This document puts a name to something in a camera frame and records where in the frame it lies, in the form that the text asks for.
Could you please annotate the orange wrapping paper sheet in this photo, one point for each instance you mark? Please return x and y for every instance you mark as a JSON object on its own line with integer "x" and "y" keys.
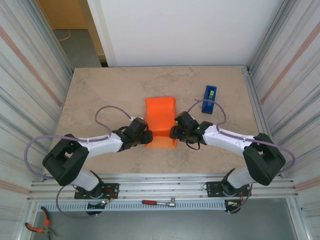
{"x": 160, "y": 112}

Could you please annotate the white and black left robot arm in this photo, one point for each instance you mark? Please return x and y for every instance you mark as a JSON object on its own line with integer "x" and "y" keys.
{"x": 100, "y": 145}

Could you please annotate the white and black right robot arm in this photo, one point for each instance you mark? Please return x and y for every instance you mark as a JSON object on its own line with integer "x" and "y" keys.
{"x": 225, "y": 140}

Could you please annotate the blue tape dispenser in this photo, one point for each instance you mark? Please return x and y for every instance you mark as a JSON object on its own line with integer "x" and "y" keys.
{"x": 208, "y": 107}

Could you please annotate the green tape roll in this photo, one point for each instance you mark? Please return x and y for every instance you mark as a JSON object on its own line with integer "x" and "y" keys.
{"x": 211, "y": 93}

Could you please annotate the black base connector block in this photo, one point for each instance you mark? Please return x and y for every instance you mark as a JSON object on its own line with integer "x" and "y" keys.
{"x": 232, "y": 206}
{"x": 95, "y": 207}

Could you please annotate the aluminium rail frame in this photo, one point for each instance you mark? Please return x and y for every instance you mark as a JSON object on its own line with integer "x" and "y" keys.
{"x": 162, "y": 186}

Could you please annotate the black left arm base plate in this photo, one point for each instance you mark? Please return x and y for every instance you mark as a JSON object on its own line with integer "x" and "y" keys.
{"x": 112, "y": 190}

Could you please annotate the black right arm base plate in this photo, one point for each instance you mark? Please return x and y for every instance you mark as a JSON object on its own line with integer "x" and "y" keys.
{"x": 212, "y": 190}

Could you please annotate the aluminium side rail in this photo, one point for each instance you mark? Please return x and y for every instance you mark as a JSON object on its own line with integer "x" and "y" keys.
{"x": 261, "y": 105}

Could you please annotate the white door frame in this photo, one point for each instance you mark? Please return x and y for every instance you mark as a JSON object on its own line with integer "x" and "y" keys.
{"x": 105, "y": 37}

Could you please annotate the aluminium frame post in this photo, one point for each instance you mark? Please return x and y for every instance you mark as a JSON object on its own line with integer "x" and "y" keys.
{"x": 270, "y": 37}
{"x": 57, "y": 45}

